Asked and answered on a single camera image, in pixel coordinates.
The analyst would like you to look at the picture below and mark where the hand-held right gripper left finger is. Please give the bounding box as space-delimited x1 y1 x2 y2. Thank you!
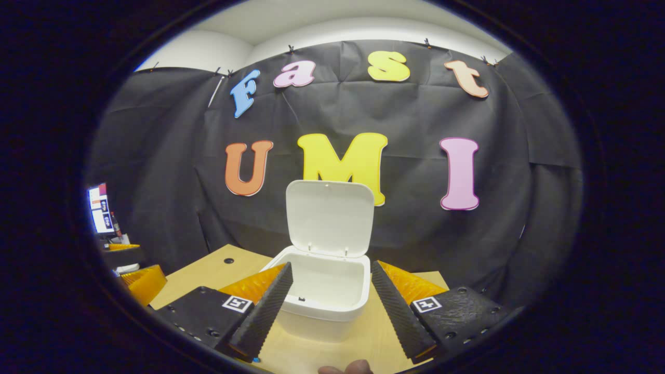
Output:
153 261 294 363

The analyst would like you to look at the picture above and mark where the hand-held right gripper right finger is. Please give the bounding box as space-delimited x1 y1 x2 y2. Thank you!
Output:
370 260 512 364

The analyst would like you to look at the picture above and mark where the computer monitor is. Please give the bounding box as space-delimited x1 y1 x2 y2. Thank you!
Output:
87 182 116 235

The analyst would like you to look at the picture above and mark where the white desktop garbage bin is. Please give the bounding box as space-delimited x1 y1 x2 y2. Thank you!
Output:
260 180 376 343

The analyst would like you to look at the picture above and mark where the thin white rod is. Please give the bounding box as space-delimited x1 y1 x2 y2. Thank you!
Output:
208 75 225 109

